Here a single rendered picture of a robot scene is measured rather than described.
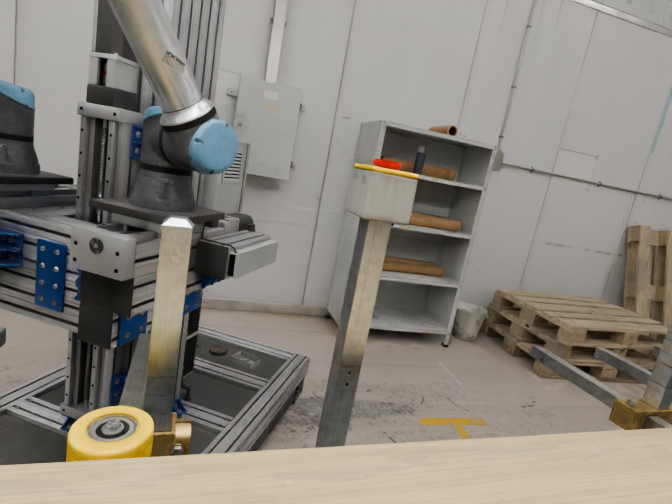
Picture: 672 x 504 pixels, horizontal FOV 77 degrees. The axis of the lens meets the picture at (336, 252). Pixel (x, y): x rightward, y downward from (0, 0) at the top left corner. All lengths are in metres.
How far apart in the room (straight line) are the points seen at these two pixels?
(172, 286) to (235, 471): 0.22
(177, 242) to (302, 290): 2.85
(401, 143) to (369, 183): 2.83
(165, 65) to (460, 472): 0.81
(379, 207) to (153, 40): 0.53
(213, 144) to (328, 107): 2.34
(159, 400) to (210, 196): 0.97
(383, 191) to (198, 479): 0.38
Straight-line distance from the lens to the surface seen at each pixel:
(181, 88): 0.91
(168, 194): 1.06
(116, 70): 1.28
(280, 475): 0.48
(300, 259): 3.28
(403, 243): 3.49
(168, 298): 0.56
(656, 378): 1.16
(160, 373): 0.60
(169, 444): 0.65
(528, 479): 0.60
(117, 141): 1.27
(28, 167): 1.41
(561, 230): 4.35
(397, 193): 0.57
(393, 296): 3.59
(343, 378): 0.65
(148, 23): 0.90
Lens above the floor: 1.21
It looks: 12 degrees down
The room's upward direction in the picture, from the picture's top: 11 degrees clockwise
